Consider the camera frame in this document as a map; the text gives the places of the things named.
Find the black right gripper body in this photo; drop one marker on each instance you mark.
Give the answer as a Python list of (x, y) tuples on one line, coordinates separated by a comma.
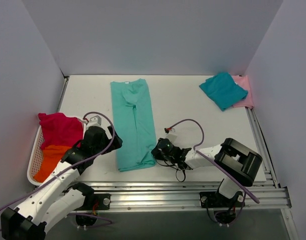
[(157, 150)]

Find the mint green t shirt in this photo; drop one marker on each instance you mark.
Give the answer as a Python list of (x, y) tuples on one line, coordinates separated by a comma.
[(134, 123)]

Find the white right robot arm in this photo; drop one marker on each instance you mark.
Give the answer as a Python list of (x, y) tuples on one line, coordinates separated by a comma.
[(239, 163)]

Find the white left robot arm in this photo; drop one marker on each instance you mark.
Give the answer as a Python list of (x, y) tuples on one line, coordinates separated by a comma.
[(56, 197)]

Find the crimson red t shirt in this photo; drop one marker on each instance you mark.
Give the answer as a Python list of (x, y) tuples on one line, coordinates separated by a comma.
[(60, 130)]

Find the orange t shirt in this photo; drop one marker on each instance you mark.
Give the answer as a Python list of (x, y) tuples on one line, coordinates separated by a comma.
[(52, 154)]

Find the white plastic laundry basket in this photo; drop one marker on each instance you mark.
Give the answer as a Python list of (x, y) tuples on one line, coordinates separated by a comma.
[(36, 156)]

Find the folded teal t shirt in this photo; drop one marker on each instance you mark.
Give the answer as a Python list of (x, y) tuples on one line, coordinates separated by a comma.
[(223, 90)]

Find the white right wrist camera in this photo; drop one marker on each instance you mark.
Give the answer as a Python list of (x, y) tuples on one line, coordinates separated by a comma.
[(171, 134)]

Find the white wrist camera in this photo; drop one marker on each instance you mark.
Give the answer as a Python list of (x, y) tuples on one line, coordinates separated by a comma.
[(94, 121), (171, 134)]

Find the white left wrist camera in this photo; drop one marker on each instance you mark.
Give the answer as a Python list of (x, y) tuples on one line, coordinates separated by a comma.
[(94, 121)]

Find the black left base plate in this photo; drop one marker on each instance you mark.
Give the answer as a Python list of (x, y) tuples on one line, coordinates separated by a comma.
[(96, 202)]

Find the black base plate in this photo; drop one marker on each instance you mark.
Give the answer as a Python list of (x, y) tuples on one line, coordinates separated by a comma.
[(96, 202), (213, 199)]

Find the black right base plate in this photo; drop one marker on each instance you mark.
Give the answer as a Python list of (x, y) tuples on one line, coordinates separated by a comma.
[(213, 199)]

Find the aluminium rail frame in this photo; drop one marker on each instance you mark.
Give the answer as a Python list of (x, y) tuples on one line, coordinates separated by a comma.
[(155, 189)]

